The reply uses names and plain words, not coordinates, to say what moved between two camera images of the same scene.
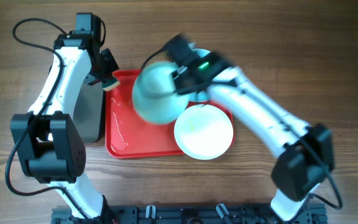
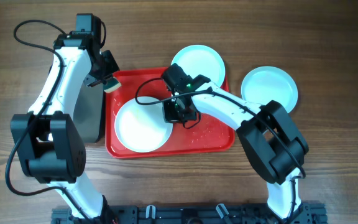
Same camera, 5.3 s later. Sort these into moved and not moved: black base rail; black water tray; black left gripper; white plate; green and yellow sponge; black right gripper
Moved: white plate; black right gripper
Not moved: green and yellow sponge; black left gripper; black base rail; black water tray
